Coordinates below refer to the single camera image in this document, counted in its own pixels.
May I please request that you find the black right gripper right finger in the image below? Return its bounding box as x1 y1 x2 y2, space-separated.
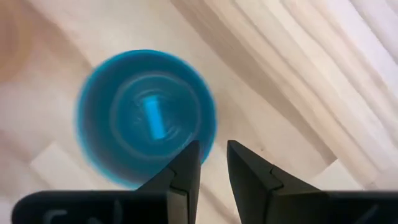
226 139 328 224

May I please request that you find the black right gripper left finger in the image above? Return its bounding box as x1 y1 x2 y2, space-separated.
136 139 202 224

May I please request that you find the blue plastic bowl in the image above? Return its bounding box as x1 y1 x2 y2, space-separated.
73 49 218 190

